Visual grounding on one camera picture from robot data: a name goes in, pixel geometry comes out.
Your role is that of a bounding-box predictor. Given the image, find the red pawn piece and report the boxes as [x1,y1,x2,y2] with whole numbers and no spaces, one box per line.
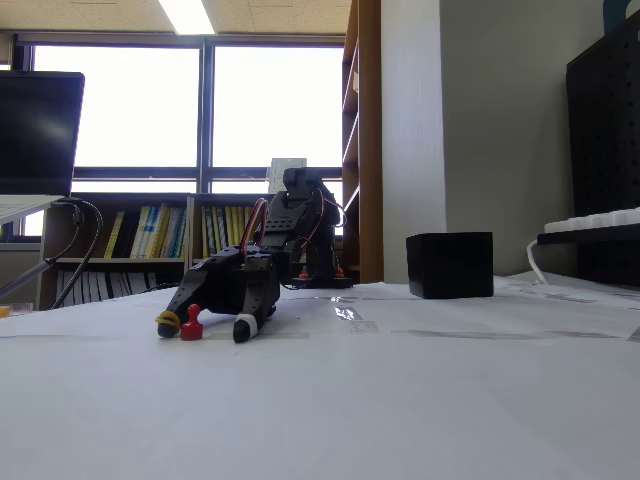
[180,304,205,342]

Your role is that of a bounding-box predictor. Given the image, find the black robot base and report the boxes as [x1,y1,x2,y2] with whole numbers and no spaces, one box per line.
[282,266,361,291]

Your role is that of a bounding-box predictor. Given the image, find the black box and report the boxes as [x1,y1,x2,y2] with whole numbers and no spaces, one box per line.
[405,231,495,300]

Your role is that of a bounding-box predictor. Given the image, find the low wooden bookcase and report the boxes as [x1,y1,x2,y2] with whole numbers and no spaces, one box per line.
[38,192,287,312]

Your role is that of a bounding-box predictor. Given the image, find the white sign board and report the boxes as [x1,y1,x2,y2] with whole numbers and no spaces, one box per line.
[269,157,308,194]

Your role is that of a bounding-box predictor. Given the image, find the leaning yellow book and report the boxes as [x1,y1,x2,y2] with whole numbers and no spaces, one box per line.
[103,210,126,260]

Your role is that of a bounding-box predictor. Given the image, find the white paper table cover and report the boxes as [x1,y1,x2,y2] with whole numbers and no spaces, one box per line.
[0,272,640,480]

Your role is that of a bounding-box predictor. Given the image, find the tall wooden shelf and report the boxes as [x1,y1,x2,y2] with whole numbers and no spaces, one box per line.
[341,0,384,285]

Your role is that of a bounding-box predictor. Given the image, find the grey gooseneck rod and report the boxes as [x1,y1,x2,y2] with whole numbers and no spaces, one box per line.
[0,257,57,302]

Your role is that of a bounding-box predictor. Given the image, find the small clear orange container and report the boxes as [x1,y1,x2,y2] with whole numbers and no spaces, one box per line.
[0,301,34,320]

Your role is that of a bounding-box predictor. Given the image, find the laptop with dark screen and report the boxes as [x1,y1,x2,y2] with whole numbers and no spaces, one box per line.
[0,69,86,225]

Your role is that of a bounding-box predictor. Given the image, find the ceiling light panel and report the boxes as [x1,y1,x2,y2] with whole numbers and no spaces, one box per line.
[158,0,218,37]

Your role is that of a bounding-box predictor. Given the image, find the white power strip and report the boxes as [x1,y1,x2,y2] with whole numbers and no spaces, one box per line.
[543,207,640,235]

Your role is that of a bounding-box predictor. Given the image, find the black pegboard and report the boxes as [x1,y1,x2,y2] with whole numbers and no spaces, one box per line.
[565,19,640,287]

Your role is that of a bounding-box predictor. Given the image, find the red white servo cable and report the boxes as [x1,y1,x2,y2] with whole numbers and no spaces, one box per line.
[239,197,272,257]

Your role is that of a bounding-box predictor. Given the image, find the thick black cable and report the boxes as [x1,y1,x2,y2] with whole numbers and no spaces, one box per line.
[49,197,105,311]

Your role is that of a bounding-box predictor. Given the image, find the dark window frame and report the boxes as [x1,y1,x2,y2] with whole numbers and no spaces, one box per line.
[0,31,347,197]

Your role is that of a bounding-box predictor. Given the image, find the white power strip cable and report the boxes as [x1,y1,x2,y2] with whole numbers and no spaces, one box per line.
[526,238,550,286]

